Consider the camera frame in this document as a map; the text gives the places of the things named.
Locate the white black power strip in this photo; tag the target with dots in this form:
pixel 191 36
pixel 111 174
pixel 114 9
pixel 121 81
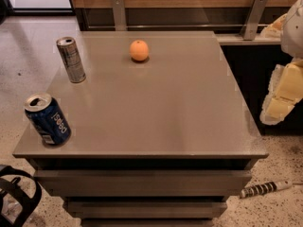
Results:
pixel 264 188

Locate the metal bracket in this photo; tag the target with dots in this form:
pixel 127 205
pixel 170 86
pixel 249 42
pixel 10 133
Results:
pixel 250 27
pixel 119 14

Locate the grey drawer cabinet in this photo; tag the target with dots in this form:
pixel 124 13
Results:
pixel 162 143

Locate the orange fruit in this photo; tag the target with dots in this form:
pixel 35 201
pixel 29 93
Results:
pixel 139 50

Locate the left metal bracket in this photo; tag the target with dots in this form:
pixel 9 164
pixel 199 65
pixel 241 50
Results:
pixel 119 14

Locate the blue Pepsi can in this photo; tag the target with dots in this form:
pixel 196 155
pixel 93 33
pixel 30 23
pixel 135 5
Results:
pixel 46 116

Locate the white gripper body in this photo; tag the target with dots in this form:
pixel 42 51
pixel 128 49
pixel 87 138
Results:
pixel 294 32

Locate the tall silver energy drink can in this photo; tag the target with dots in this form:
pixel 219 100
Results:
pixel 71 59

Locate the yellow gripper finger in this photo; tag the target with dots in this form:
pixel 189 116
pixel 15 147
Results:
pixel 274 29
pixel 285 90

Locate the black strap object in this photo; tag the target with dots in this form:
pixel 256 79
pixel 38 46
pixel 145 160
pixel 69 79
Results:
pixel 9 179

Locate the right metal bracket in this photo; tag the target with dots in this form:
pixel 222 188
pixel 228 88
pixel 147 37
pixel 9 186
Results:
pixel 250 27

